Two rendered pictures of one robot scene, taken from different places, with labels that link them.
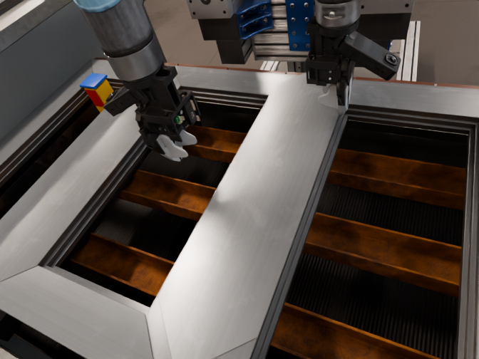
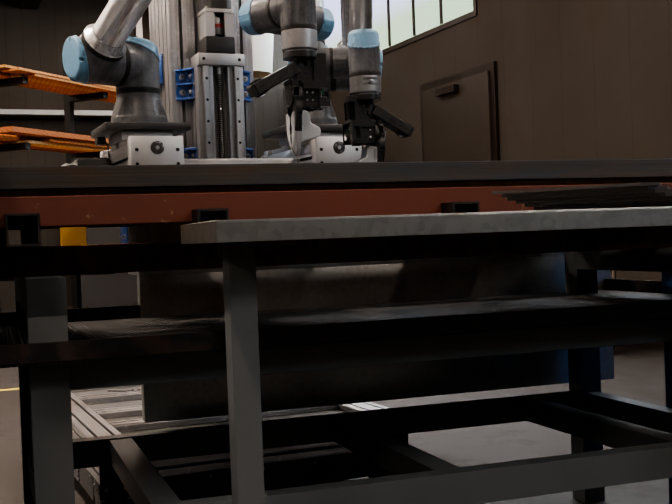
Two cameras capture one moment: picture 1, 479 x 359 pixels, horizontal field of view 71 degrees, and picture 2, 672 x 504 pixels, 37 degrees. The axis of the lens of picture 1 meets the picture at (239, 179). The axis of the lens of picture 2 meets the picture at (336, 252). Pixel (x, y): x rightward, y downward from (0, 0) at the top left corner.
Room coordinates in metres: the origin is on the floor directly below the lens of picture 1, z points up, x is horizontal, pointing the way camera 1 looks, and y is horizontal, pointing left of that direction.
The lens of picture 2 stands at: (-0.73, 1.81, 0.72)
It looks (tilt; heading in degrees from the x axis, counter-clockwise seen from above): 1 degrees down; 304
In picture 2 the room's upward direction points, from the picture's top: 2 degrees counter-clockwise
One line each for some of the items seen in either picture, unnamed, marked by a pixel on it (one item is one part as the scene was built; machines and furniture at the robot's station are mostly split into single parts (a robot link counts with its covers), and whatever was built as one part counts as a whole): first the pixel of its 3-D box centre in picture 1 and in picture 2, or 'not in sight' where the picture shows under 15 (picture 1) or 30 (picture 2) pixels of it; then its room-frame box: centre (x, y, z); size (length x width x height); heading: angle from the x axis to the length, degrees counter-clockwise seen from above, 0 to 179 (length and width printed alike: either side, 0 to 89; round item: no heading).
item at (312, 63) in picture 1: (333, 50); (364, 121); (0.55, -0.24, 1.00); 0.09 x 0.08 x 0.12; 53
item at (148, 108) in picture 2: not in sight; (138, 108); (1.21, -0.17, 1.09); 0.15 x 0.15 x 0.10
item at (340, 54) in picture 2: not in sight; (355, 62); (0.62, -0.32, 1.15); 0.11 x 0.11 x 0.08; 35
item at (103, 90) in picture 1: (111, 109); (72, 221); (0.94, 0.32, 0.78); 0.05 x 0.05 x 0.19; 53
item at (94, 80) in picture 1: (94, 82); not in sight; (0.94, 0.32, 0.88); 0.06 x 0.06 x 0.02; 53
